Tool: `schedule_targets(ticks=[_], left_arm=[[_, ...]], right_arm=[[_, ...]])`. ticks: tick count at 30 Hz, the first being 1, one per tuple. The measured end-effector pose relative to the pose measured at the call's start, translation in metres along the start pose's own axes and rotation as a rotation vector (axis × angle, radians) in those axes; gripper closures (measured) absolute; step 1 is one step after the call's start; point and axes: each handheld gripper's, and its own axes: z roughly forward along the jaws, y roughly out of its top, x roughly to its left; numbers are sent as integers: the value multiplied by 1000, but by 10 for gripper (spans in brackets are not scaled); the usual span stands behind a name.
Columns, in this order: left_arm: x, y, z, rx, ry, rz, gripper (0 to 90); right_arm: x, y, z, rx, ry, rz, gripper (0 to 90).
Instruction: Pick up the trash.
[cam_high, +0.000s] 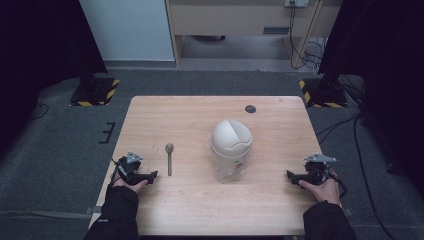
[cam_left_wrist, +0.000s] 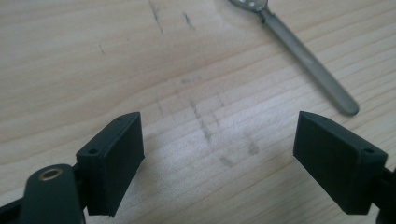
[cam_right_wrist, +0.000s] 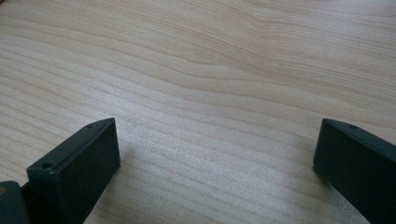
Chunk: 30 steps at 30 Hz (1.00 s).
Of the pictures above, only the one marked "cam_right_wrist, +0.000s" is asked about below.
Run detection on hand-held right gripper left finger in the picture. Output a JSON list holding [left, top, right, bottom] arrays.
[[26, 117, 121, 224]]

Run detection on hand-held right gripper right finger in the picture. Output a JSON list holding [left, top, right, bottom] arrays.
[[312, 118, 396, 224]]

